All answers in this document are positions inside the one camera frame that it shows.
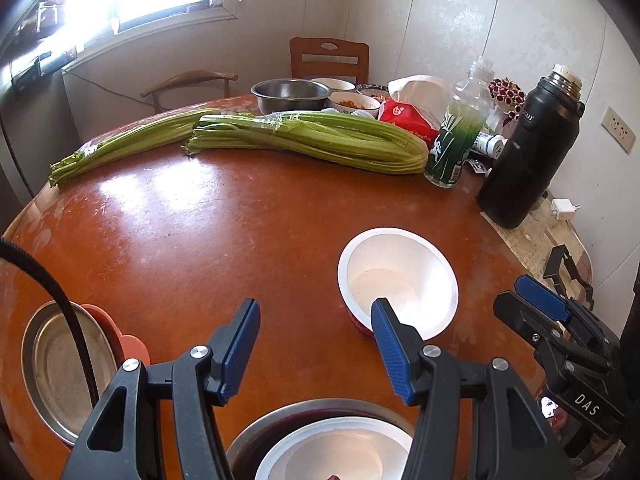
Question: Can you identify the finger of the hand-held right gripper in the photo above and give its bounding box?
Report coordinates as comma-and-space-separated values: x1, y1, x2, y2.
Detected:
493, 291, 615, 387
514, 244, 619, 361

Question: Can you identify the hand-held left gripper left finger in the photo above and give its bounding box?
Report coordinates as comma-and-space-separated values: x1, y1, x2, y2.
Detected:
62, 298, 262, 480

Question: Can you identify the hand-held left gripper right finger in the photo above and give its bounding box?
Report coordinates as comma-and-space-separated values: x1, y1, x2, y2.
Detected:
370, 298, 568, 480

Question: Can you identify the white bowl with red outside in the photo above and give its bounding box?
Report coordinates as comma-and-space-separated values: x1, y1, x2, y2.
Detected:
254, 416, 416, 480
337, 227, 459, 339

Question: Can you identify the orange plastic plate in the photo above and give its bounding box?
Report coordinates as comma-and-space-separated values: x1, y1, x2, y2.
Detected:
80, 303, 151, 368

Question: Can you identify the white charger plug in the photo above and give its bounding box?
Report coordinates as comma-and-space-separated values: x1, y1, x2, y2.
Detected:
550, 199, 583, 222

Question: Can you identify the black thermos flask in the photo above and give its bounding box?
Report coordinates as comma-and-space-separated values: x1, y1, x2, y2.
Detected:
475, 63, 586, 229

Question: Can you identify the white pill bottle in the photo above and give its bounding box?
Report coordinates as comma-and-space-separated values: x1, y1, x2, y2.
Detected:
472, 131, 506, 158

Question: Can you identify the green label plastic bottle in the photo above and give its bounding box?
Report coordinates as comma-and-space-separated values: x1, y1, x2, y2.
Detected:
423, 56, 496, 189

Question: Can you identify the red white patterned cup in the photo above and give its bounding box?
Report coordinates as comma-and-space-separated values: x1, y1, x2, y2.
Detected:
487, 76, 527, 121

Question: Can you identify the thick celery bundle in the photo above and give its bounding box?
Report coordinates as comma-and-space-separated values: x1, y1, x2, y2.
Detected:
181, 111, 430, 176

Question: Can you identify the red tissue packet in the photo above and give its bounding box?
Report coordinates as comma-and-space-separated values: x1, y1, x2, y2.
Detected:
377, 99, 441, 143

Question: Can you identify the thin celery bundle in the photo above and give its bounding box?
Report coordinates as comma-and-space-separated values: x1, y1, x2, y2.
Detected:
48, 108, 221, 189

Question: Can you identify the white plastic bag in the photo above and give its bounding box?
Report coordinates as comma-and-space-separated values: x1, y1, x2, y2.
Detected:
387, 75, 453, 111

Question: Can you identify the white bowl with food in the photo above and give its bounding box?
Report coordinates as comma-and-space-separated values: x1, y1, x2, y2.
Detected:
327, 91, 382, 113

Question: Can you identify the stainless steel bowl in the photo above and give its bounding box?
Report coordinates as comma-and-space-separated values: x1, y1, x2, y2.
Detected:
250, 78, 332, 116

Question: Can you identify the empty white bowl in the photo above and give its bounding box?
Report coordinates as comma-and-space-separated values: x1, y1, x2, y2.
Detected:
310, 77, 357, 93

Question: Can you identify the dark curved-back wooden chair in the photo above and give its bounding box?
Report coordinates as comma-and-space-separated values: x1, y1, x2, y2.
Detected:
141, 70, 239, 113

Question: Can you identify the wooden chair with cutout back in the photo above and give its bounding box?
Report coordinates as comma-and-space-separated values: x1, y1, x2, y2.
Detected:
289, 36, 371, 86

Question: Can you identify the black box on windowsill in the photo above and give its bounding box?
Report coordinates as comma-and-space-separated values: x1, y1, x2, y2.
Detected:
10, 50, 78, 86

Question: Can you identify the black cable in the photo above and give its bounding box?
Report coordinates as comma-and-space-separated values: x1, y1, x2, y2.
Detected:
0, 237, 101, 401

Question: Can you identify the white wall socket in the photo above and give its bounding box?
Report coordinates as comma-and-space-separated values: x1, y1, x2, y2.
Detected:
600, 106, 637, 155

